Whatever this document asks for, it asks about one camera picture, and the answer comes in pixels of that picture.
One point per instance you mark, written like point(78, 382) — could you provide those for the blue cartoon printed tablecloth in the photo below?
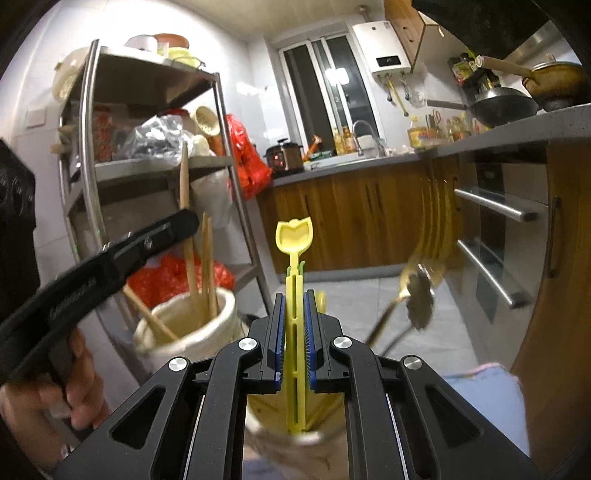
point(485, 406)

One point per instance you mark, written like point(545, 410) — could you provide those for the white pot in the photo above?
point(143, 42)

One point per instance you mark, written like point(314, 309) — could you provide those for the amber bottle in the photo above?
point(344, 141)

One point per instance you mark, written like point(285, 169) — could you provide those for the cream colander ladle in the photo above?
point(207, 121)

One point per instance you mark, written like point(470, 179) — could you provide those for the black range hood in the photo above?
point(489, 23)

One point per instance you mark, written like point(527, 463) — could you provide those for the crumpled red plastic bag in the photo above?
point(180, 277)

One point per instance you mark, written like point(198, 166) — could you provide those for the cream ceramic utensil holder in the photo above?
point(184, 344)

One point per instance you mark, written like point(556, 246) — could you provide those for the dark pressure cooker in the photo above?
point(284, 157)

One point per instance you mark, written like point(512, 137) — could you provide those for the person's left hand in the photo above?
point(87, 397)

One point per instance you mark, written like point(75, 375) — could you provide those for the wooden wall cabinet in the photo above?
point(411, 32)

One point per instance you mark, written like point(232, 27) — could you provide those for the metal sink faucet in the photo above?
point(367, 136)

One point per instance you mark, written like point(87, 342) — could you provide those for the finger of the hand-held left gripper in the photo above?
point(161, 237)

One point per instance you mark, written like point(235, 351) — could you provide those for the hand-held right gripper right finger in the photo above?
point(310, 341)

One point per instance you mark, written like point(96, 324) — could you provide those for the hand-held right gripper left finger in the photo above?
point(279, 341)

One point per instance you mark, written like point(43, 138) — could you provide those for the red printed food package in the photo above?
point(106, 131)

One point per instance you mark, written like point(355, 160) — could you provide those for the wooden cabinet door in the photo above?
point(563, 258)

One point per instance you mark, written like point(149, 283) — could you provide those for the hanging red plastic bag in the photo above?
point(247, 161)

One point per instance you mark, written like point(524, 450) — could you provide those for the yellow oil bottle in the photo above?
point(418, 134)

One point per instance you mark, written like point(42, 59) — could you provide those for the gold metal fork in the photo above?
point(434, 240)

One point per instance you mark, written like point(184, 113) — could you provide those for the white water heater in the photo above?
point(381, 46)

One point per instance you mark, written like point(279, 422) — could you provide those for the yellow-green plastic basket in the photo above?
point(184, 57)

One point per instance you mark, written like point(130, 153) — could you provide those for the kitchen window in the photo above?
point(330, 92)

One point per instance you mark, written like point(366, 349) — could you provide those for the metal shelf rack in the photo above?
point(138, 167)

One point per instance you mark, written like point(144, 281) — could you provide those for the brown bowl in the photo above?
point(171, 39)

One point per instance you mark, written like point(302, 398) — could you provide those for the white wall socket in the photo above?
point(36, 117)

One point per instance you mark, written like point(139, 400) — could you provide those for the yellow plastic tulip spoon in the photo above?
point(294, 240)

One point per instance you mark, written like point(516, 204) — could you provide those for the clear plastic bag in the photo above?
point(154, 138)

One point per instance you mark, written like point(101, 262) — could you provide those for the black wok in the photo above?
point(501, 106)

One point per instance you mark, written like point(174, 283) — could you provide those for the grey kitchen countertop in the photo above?
point(531, 134)

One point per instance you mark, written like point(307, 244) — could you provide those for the silver flower spoon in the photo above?
point(421, 300)

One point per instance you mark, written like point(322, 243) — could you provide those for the wooden base cabinets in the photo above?
point(360, 217)

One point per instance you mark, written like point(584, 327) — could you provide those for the cream plastic basin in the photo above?
point(69, 78)

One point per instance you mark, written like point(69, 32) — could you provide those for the white plastic bag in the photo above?
point(212, 194)

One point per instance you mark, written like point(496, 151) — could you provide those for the built-in steel oven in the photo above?
point(503, 221)

